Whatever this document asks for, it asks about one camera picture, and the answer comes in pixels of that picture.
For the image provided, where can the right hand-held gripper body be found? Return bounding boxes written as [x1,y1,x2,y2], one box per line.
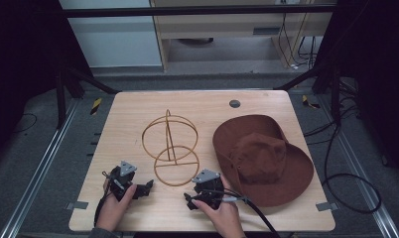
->
[191,169,226,211]

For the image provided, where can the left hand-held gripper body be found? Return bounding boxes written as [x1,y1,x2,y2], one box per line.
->
[107,160,138,201]

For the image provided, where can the brown wide-brim hat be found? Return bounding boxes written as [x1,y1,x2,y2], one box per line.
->
[211,114,316,208]

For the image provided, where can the person's left hand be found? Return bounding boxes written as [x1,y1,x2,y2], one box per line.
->
[95,178,138,233]

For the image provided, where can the person's right hand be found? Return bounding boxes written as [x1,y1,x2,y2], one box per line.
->
[191,174,247,238]

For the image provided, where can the yellow black striped tape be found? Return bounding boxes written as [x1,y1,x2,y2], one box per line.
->
[89,97,103,116]
[301,94,322,110]

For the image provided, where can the white cabinet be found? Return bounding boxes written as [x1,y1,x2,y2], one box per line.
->
[59,0,164,69]

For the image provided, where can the black curtain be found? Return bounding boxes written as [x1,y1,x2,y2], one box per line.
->
[0,0,93,173]
[314,0,399,186]

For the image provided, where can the grey cable plug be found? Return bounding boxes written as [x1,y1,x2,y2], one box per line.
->
[221,195,252,203]

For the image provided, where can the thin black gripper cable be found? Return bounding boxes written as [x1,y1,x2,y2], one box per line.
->
[93,171,117,228]

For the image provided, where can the grey table bracket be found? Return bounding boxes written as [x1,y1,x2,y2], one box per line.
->
[315,201,339,212]
[65,200,89,211]

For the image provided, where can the golden wire hat stand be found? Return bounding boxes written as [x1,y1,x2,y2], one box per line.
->
[141,108,201,187]

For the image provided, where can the aluminium floor rail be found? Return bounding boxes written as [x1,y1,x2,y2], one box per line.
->
[318,94,399,238]
[0,98,80,238]

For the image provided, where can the thin black floor cable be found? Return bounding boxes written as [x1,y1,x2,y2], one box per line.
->
[11,112,39,135]

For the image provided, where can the black frame leg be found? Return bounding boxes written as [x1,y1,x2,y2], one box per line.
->
[272,60,342,127]
[55,64,122,131]

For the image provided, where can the black floor cable loop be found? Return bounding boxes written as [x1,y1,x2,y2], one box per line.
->
[302,77,383,215]

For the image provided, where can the cables under desk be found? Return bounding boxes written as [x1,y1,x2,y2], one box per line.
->
[277,12,319,71]

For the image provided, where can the black horizontal frame bar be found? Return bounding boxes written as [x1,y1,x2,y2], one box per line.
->
[60,5,338,19]

